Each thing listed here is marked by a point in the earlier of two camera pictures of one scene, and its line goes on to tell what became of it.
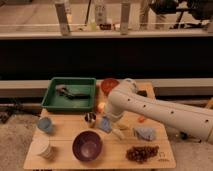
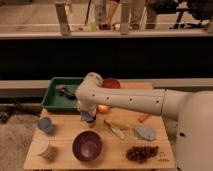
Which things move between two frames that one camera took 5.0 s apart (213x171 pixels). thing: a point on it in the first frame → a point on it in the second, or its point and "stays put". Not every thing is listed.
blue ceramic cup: [45, 124] stays put
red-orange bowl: [108, 84] stays put
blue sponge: [106, 124] → [84, 116]
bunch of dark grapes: [141, 154] stays put
